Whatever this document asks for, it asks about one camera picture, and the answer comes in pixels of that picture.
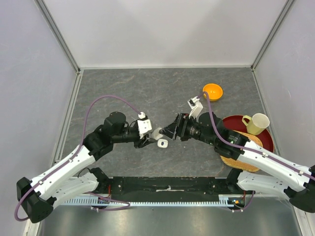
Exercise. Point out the white oval case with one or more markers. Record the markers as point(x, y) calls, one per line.
point(156, 134)

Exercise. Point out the aluminium frame right post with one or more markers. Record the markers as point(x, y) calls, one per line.
point(272, 33)

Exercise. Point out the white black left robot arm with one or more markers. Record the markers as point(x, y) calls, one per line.
point(40, 195)

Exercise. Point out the cream yellow mug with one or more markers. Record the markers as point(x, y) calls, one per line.
point(256, 124)

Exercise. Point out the light blue cable duct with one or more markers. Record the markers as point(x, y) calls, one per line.
point(94, 201)

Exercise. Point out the aluminium frame left post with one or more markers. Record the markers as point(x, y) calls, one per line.
point(57, 33)

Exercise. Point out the woven bamboo tray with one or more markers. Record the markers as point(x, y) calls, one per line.
point(242, 165)

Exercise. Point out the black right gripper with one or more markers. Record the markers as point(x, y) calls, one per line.
point(178, 127)

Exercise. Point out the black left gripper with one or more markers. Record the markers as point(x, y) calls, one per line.
point(141, 142)

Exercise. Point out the aluminium frame post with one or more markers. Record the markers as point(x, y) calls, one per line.
point(57, 33)
point(272, 33)

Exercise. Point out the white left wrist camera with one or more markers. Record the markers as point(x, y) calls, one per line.
point(144, 127)

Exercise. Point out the orange plastic bowl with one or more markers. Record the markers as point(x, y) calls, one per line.
point(214, 91)

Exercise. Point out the white earbud charging case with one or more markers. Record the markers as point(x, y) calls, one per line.
point(162, 143)

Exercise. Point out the red round plate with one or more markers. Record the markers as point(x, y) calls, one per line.
point(235, 123)

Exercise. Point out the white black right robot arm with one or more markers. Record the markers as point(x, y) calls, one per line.
point(284, 179)

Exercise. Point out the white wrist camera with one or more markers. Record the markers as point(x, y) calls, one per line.
point(144, 127)
point(195, 106)

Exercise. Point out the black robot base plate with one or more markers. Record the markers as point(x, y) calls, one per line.
point(167, 188)

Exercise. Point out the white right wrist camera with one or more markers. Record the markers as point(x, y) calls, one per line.
point(195, 106)

